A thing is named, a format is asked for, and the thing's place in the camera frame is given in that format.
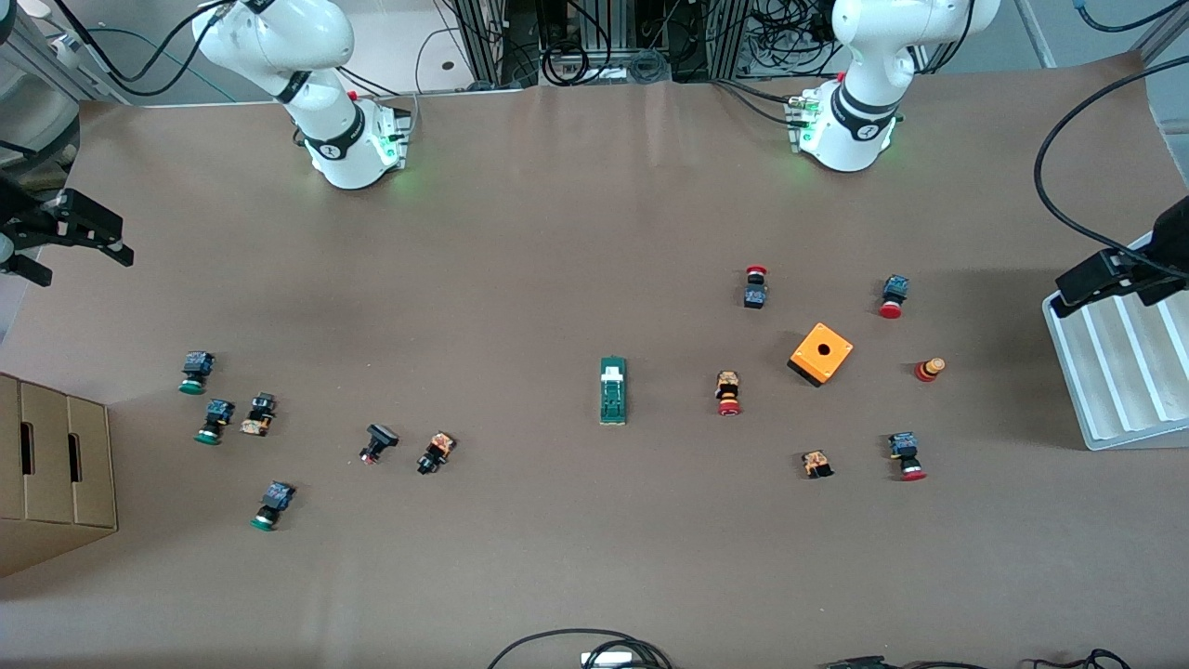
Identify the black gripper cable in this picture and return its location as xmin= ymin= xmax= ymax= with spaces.
xmin=51 ymin=0 xmax=242 ymax=98
xmin=1034 ymin=67 xmax=1189 ymax=280

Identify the green mushroom push button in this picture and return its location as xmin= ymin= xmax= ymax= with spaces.
xmin=249 ymin=480 xmax=297 ymax=532
xmin=178 ymin=350 xmax=216 ymax=396
xmin=193 ymin=399 xmax=236 ymax=446

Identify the black looping table cable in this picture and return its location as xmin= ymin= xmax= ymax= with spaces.
xmin=486 ymin=629 xmax=674 ymax=669

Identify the aluminium profile bar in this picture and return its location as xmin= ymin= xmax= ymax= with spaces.
xmin=1014 ymin=0 xmax=1057 ymax=68
xmin=1131 ymin=0 xmax=1189 ymax=64

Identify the black round button orange block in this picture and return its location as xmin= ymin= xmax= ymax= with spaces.
xmin=415 ymin=430 xmax=458 ymax=477

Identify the thin black tangled cable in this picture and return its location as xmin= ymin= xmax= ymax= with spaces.
xmin=1026 ymin=649 xmax=1132 ymax=669

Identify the brown cardboard box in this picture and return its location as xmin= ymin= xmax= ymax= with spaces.
xmin=0 ymin=372 xmax=120 ymax=579

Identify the green terminal block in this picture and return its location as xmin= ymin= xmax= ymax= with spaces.
xmin=597 ymin=356 xmax=630 ymax=426

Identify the orange button enclosure box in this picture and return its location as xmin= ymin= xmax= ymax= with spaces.
xmin=787 ymin=321 xmax=855 ymax=388

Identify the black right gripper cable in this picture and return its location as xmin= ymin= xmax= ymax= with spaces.
xmin=51 ymin=0 xmax=242 ymax=98

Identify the black cable with connector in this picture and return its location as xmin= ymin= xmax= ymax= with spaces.
xmin=822 ymin=655 xmax=990 ymax=669

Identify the aluminium equipment rack with cables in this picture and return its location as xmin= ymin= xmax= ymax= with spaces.
xmin=446 ymin=0 xmax=837 ymax=89

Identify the white stepped tray rack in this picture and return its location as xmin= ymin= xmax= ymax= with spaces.
xmin=1042 ymin=232 xmax=1189 ymax=453

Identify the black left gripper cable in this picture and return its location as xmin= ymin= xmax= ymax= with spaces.
xmin=1034 ymin=67 xmax=1189 ymax=280

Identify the black square push button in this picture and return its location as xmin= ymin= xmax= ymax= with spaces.
xmin=359 ymin=423 xmax=400 ymax=466

